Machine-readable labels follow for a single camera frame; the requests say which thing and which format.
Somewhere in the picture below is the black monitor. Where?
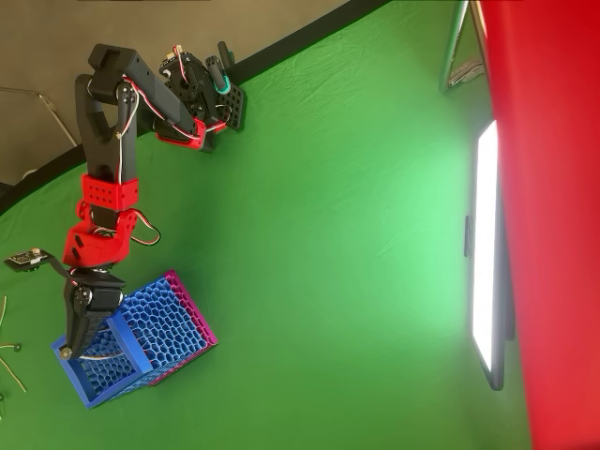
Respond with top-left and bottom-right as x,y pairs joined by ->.
463,119 -> 517,393

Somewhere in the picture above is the chrome tube stand frame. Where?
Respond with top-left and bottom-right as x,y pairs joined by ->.
439,0 -> 488,95

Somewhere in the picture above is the small camera board black bracket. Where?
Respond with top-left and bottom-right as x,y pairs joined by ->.
4,247 -> 76,285

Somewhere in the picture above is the black clamp knob teal ring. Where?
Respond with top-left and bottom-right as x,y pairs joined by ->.
204,40 -> 235,95

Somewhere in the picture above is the blue and pink mesh basket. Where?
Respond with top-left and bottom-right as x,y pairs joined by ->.
51,269 -> 219,411

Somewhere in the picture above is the blurry red object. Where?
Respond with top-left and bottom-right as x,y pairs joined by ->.
477,0 -> 600,450

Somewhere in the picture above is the black perforated arm base plate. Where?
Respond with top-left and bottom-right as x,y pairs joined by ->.
213,83 -> 248,133

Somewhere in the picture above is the thin chrome floor tube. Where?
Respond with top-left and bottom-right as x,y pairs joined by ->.
0,86 -> 79,147

